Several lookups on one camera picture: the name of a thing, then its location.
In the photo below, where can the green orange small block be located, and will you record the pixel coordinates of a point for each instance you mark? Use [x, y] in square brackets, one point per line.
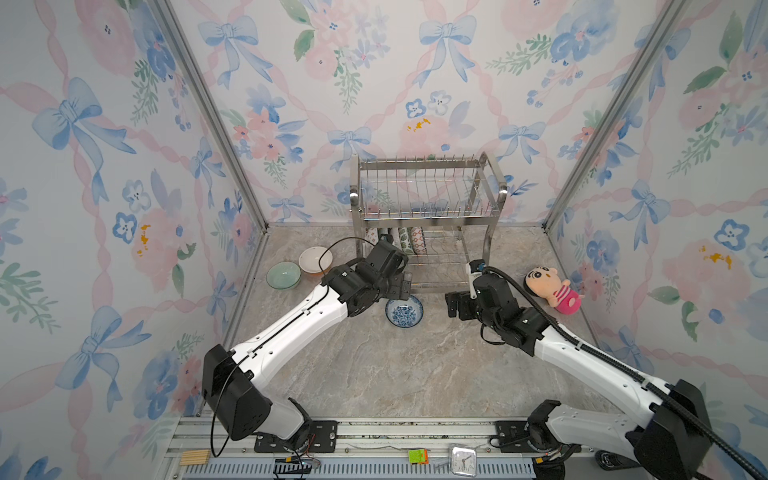
[418, 456]

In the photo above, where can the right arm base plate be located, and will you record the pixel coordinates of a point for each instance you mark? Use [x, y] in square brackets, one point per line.
[518, 436]

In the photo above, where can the black stapler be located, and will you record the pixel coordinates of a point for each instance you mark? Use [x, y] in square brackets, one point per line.
[609, 461]

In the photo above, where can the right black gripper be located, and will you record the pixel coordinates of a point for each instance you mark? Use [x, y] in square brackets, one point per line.
[464, 301]

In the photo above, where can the wooden block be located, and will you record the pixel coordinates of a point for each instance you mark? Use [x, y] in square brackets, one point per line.
[195, 457]

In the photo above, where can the green leaf pattern bowl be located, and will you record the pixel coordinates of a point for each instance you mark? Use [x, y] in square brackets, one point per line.
[405, 242]

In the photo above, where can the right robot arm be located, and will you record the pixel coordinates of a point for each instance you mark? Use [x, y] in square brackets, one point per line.
[661, 427]

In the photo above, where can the green white patterned bowl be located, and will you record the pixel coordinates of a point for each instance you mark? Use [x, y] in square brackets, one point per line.
[372, 235]

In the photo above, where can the plush doll pink shirt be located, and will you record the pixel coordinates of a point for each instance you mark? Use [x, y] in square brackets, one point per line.
[544, 282]

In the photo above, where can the black connector with wires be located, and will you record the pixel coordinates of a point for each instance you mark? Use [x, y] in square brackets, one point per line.
[295, 468]

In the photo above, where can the white orange bowl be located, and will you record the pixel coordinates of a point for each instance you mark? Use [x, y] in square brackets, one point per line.
[315, 260]

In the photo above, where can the blue white patterned bowl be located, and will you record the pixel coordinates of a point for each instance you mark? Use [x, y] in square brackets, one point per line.
[404, 313]

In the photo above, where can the blue mesh pattern bowl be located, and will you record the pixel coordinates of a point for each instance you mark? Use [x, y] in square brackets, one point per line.
[418, 241]

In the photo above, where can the stainless steel dish rack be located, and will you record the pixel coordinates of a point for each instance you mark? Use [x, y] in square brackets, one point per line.
[446, 196]

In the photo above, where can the pale green bowl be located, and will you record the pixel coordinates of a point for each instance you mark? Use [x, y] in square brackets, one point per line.
[284, 275]

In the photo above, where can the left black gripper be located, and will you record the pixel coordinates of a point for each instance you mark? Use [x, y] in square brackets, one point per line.
[398, 282]

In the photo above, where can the small silver alarm clock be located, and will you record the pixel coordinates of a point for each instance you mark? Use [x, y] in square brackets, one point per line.
[463, 461]

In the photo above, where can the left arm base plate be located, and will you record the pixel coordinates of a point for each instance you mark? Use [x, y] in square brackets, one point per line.
[318, 436]

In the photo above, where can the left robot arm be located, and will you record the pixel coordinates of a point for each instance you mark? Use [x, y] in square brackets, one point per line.
[235, 380]

